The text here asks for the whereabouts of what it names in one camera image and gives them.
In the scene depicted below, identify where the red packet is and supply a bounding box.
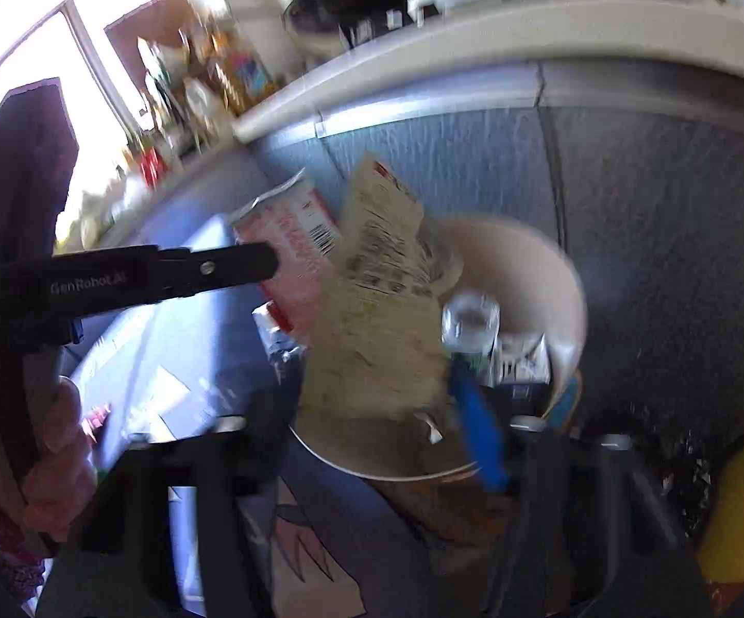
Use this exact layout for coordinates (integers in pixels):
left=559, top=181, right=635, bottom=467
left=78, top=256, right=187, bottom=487
left=137, top=145, right=170, bottom=189

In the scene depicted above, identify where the pink snack packet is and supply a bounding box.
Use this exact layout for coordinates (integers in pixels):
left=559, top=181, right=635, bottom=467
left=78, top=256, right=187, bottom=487
left=230, top=167, right=347, bottom=342

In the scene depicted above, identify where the blue printed tablecloth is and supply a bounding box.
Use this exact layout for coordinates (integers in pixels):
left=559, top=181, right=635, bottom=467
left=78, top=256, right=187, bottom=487
left=37, top=212, right=450, bottom=618

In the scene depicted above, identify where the yellow printed spice box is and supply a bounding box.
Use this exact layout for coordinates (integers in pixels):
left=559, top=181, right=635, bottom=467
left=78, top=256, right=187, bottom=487
left=298, top=153, right=463, bottom=422

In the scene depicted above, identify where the green white wrapper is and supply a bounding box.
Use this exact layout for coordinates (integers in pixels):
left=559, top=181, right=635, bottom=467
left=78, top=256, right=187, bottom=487
left=491, top=331, right=553, bottom=393

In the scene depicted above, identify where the white round bin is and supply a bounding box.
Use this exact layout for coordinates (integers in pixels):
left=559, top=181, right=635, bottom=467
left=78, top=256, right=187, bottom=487
left=288, top=215, right=588, bottom=568

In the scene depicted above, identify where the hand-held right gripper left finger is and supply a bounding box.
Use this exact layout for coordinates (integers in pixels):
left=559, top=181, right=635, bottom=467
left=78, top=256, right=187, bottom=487
left=43, top=380, right=302, bottom=618

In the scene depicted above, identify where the person's left hand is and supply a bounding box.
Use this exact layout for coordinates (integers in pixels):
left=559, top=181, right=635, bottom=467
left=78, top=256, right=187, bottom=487
left=21, top=376, right=99, bottom=545

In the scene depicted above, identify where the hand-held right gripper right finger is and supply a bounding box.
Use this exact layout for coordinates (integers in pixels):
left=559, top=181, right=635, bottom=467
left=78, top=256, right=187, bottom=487
left=452, top=360, right=714, bottom=618

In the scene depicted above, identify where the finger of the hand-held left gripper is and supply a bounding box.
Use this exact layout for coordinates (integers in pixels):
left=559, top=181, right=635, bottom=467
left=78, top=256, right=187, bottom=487
left=156, top=241, right=281, bottom=302

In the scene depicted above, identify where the silver foil wrapper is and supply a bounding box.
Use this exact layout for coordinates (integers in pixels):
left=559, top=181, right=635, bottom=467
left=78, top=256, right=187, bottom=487
left=252, top=302, right=312, bottom=368

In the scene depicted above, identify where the kitchen counter with grey cabinets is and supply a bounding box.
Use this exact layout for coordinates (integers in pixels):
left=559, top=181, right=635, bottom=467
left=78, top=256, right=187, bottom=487
left=114, top=0, right=744, bottom=465

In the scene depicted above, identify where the window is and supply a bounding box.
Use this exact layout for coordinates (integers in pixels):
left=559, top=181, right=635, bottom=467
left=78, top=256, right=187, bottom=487
left=0, top=0, right=154, bottom=220

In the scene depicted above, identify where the clear plastic bottle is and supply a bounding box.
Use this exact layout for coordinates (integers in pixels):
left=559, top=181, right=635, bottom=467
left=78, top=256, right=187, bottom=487
left=442, top=289, right=502, bottom=356

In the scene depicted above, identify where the row of condiment bottles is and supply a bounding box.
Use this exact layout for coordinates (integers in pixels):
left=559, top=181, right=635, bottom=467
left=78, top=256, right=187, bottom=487
left=133, top=26, right=276, bottom=143

